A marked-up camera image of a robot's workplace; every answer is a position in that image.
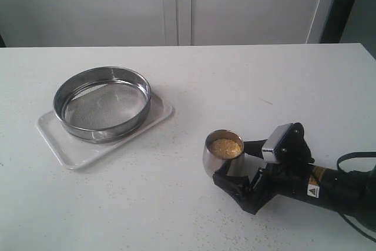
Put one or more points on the round steel mesh sieve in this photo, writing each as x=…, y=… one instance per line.
x=103, y=104

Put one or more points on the stainless steel cup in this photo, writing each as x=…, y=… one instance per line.
x=211, y=163

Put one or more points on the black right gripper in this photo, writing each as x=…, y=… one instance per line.
x=289, y=177

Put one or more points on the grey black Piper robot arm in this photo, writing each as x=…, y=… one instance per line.
x=348, y=193

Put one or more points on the white cabinet with doors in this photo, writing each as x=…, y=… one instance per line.
x=161, y=22

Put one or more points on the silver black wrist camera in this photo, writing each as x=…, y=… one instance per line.
x=270, y=148

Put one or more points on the white rectangular plastic tray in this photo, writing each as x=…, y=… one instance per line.
x=73, y=153

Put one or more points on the yellow grain pile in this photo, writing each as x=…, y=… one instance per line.
x=225, y=148

